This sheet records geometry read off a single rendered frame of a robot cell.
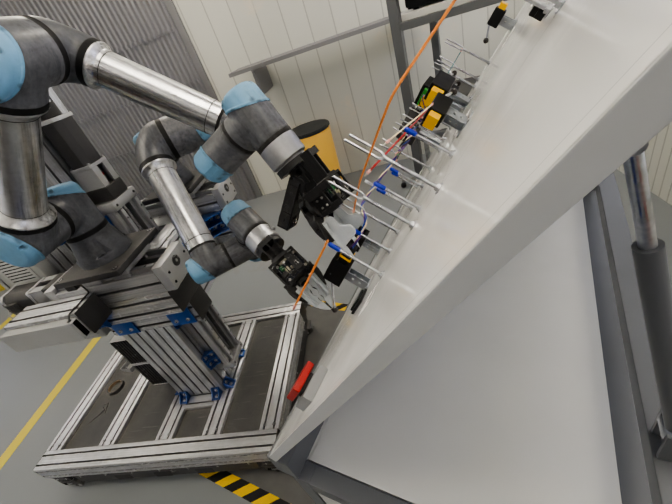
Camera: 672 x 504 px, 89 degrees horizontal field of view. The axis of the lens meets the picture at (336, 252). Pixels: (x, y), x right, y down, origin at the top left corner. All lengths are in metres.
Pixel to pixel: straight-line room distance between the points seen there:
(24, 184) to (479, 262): 0.91
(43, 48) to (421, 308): 0.79
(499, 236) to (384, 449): 0.69
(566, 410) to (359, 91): 3.38
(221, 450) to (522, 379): 1.28
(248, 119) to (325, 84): 3.19
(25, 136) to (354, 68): 3.19
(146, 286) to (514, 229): 1.08
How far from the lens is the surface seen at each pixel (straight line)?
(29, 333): 1.34
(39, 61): 0.86
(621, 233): 0.95
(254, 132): 0.64
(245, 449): 1.68
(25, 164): 0.94
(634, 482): 0.84
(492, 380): 0.89
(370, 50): 3.76
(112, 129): 4.69
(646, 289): 0.41
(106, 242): 1.17
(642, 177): 0.35
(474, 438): 0.82
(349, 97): 3.83
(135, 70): 0.88
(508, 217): 0.17
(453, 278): 0.20
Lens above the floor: 1.55
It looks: 34 degrees down
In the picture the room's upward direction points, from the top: 20 degrees counter-clockwise
